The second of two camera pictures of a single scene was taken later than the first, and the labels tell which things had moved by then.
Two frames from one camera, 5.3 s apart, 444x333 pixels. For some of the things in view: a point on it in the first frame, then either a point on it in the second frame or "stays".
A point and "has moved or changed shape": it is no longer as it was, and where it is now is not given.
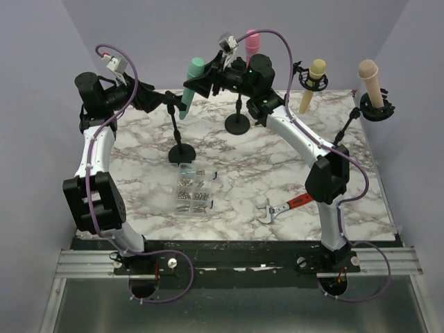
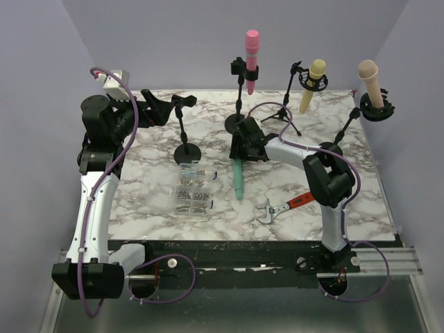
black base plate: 242,261 stays
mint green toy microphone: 195,70 -> 238,175
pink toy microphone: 252,45 stays
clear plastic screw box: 193,189 stays
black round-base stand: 180,154 has moved or changed shape
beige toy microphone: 368,70 stays
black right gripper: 202,84 -> 237,141
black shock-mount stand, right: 369,111 stays
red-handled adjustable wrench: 272,211 stays
